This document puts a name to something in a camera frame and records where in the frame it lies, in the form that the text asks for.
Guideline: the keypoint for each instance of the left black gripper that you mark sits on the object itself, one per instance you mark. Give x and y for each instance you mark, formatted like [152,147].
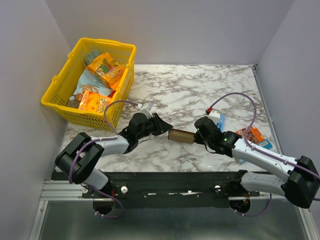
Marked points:
[161,126]

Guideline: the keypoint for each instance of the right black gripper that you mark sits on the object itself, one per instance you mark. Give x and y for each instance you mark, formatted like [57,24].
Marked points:
[199,136]

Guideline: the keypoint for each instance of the brown cardboard paper box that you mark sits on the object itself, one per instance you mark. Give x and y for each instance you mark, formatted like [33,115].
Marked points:
[181,136]

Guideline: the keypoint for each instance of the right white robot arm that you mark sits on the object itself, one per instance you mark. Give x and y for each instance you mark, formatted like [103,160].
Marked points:
[295,179]

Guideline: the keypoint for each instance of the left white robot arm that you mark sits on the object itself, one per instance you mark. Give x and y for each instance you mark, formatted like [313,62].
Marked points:
[79,158]

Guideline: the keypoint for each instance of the orange snack box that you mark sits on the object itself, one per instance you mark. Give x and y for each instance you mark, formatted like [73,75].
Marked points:
[253,135]

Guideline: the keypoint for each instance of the blue rectangular pack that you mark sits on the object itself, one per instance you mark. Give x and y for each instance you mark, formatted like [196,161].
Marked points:
[221,122]

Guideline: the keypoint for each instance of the teal white small packet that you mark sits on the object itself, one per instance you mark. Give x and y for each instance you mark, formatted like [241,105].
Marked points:
[265,144]

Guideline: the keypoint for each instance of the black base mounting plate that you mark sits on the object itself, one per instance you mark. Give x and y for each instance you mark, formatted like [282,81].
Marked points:
[139,190]

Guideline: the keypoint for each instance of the orange sponge daddy package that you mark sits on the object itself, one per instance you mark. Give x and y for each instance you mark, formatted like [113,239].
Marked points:
[94,102]

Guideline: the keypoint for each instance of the orange gummy candy bag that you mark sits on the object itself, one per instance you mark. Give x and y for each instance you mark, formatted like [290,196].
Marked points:
[107,69]

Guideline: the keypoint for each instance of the yellow plastic basket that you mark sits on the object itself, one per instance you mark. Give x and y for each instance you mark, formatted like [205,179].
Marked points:
[64,84]

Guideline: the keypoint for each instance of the light blue snack bag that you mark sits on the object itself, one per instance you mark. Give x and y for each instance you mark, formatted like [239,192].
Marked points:
[91,83]

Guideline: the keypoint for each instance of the green round scouring pad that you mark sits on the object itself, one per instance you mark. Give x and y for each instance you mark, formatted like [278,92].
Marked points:
[91,56]

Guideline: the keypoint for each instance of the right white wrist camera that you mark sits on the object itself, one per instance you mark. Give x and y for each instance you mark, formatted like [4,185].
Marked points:
[213,115]

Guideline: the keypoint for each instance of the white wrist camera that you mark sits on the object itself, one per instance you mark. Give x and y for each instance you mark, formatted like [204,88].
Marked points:
[213,115]
[146,109]

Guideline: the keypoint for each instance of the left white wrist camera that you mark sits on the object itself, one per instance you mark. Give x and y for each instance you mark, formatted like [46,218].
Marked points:
[146,109]

